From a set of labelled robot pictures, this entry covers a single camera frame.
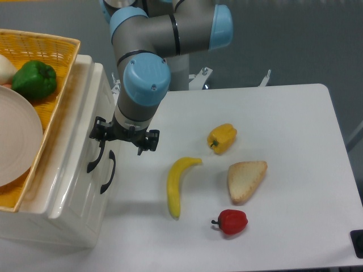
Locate white metal base frame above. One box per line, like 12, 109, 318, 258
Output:
111, 67, 271, 95

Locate beige round plate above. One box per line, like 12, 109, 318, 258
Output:
1, 86, 43, 186

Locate white onion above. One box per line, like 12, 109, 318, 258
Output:
0, 55, 18, 85

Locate white drawer cabinet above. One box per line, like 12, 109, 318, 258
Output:
0, 54, 123, 250

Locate yellow woven basket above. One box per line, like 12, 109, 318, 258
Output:
0, 28, 81, 213

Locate triangular toast slice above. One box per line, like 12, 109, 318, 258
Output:
227, 161, 268, 204

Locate white drawer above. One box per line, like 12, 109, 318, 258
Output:
82, 141, 120, 248
50, 63, 115, 232

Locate black device at table edge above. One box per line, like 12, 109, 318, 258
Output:
350, 229, 363, 259

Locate green bell pepper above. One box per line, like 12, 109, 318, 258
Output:
11, 60, 57, 100

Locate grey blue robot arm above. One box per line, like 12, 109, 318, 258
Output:
90, 1, 233, 152

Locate yellow bell pepper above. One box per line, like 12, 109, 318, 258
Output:
207, 124, 237, 155

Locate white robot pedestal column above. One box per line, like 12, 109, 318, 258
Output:
166, 54, 189, 91

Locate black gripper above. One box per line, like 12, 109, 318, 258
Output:
88, 116, 160, 155

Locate red bell pepper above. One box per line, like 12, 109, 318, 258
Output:
211, 209, 248, 235

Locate yellow banana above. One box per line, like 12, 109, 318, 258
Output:
166, 157, 202, 219

